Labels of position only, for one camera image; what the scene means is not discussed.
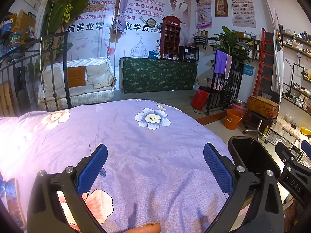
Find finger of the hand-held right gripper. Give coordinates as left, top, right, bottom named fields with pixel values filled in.
left=300, top=140, right=311, bottom=161
left=275, top=141, right=305, bottom=167

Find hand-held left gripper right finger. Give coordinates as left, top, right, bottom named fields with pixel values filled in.
left=203, top=143, right=285, bottom=233

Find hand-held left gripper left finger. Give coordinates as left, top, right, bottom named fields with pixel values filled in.
left=27, top=144, right=108, bottom=233

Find black trash bin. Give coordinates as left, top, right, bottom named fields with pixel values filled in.
left=228, top=136, right=282, bottom=176

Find person's left hand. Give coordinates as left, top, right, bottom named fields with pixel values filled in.
left=128, top=223, right=161, bottom=233

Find lace covered low shelf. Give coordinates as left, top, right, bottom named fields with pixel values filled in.
left=267, top=115, right=311, bottom=168

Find metal swivel stool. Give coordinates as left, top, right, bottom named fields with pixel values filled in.
left=243, top=113, right=274, bottom=143

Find orange bucket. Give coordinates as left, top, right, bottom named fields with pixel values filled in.
left=224, top=109, right=243, bottom=130

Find purple floral bedsheet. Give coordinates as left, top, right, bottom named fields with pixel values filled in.
left=0, top=99, right=243, bottom=233

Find pink basin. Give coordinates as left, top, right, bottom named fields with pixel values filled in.
left=231, top=99, right=248, bottom=114

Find red bag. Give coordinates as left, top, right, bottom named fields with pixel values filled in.
left=191, top=89, right=210, bottom=111

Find white wicker swing sofa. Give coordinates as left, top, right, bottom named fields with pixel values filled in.
left=38, top=57, right=117, bottom=111

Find black metal rack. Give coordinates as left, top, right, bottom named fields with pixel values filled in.
left=205, top=63, right=243, bottom=116

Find blue printed packet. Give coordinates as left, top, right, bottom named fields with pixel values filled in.
left=5, top=178, right=26, bottom=229

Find crumpled white cushion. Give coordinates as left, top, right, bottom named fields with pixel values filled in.
left=93, top=71, right=114, bottom=89

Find white roll-up banner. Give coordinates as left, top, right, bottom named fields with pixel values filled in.
left=259, top=0, right=285, bottom=100

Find orange cushion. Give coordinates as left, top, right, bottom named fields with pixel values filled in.
left=67, top=65, right=87, bottom=87

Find red ladder shelf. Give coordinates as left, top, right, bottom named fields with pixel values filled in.
left=253, top=28, right=275, bottom=97

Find large white cushion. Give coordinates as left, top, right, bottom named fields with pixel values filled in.
left=44, top=67, right=65, bottom=94

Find flat white cushion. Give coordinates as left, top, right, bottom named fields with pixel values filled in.
left=86, top=64, right=108, bottom=78

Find purple towel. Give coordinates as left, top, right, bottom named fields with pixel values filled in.
left=214, top=49, right=232, bottom=79

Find green floral cabinet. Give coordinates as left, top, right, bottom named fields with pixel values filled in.
left=120, top=57, right=198, bottom=94

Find black display box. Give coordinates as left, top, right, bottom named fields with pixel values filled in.
left=179, top=46, right=200, bottom=62

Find green potted plant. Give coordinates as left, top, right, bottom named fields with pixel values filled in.
left=210, top=26, right=251, bottom=66

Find red phone booth shelf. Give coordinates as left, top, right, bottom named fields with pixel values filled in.
left=160, top=15, right=181, bottom=61

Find green tin bucket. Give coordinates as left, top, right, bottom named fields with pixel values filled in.
left=5, top=31, right=23, bottom=52

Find eyebrow chart poster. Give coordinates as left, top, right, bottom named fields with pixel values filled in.
left=230, top=0, right=257, bottom=28

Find banana plant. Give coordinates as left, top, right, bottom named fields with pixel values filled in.
left=40, top=0, right=119, bottom=61

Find brown tower poster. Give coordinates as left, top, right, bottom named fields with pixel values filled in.
left=213, top=0, right=229, bottom=17

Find black metal bed frame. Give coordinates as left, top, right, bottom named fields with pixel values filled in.
left=0, top=31, right=73, bottom=117

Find wall shelves with bottles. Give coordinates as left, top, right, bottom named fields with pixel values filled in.
left=277, top=24, right=311, bottom=117

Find small wall shelf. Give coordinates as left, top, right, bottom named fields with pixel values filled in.
left=193, top=30, right=209, bottom=46

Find pink wall poster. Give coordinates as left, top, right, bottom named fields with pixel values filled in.
left=196, top=0, right=213, bottom=29

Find large wall poster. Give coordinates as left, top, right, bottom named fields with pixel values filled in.
left=68, top=0, right=192, bottom=59

